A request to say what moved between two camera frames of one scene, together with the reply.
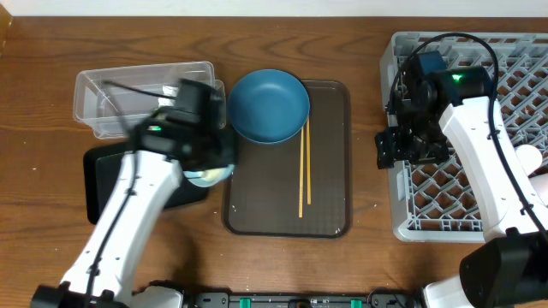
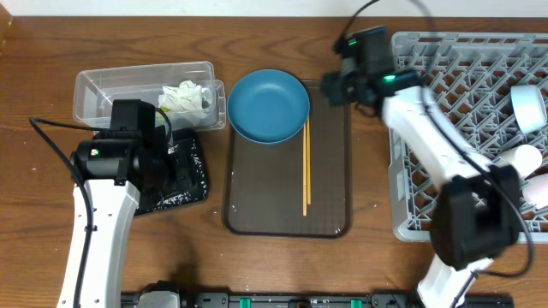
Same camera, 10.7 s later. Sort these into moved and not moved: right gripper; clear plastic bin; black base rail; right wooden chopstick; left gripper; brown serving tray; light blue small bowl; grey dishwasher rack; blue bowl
Moved: light blue small bowl; left gripper; right gripper
Not moved: grey dishwasher rack; right wooden chopstick; blue bowl; black base rail; clear plastic bin; brown serving tray
